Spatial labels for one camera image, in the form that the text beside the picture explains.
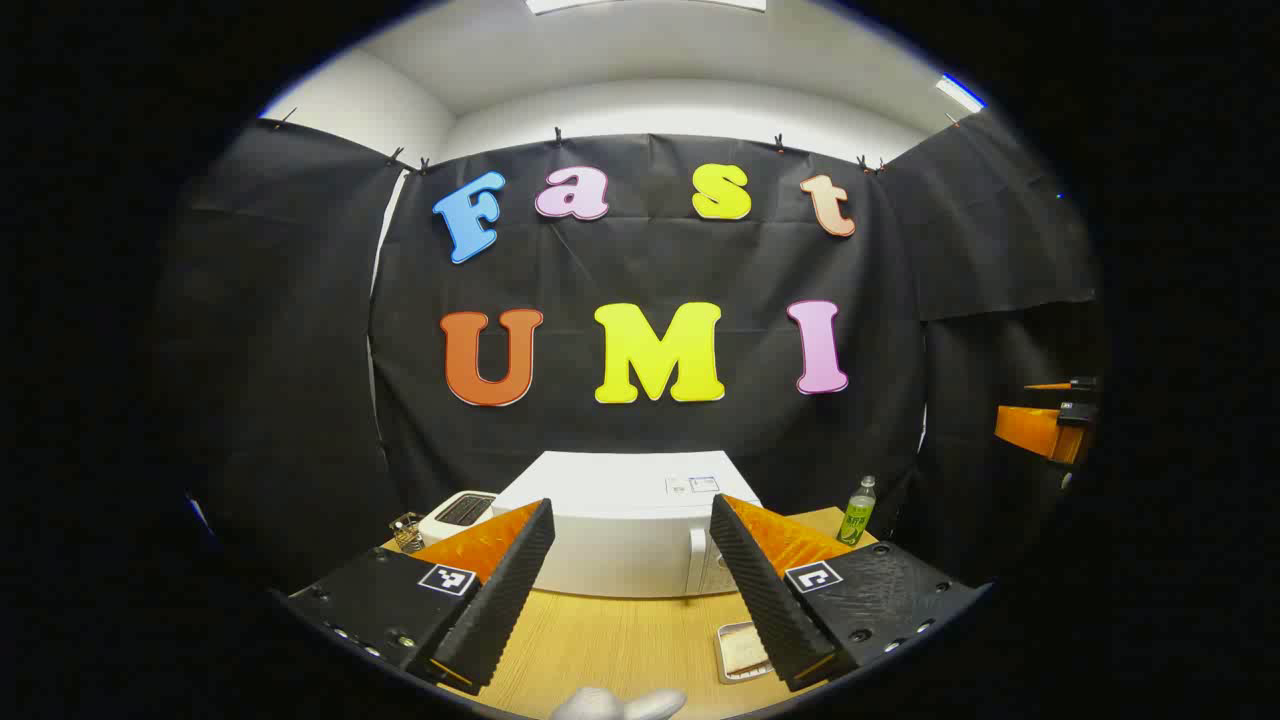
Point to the black backdrop cloth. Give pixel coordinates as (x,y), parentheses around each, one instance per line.
(600,260)

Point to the small glass jar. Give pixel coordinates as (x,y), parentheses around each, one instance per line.
(408,533)

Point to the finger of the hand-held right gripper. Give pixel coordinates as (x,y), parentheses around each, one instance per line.
(1050,386)
(1030,428)

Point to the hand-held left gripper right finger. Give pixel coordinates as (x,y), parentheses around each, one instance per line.
(765,600)

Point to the green drink bottle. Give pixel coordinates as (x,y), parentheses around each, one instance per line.
(858,515)

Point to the white microwave oven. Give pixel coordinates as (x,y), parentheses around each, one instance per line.
(620,520)

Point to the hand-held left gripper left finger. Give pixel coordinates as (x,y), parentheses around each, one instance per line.
(505,590)

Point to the white lumpy object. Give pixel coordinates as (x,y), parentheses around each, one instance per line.
(620,705)

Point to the small ceiling light panel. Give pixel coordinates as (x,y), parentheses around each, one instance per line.
(960,93)

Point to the white toaster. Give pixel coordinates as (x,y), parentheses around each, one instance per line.
(455,512)

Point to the long ceiling light panel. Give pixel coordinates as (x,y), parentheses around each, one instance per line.
(640,5)

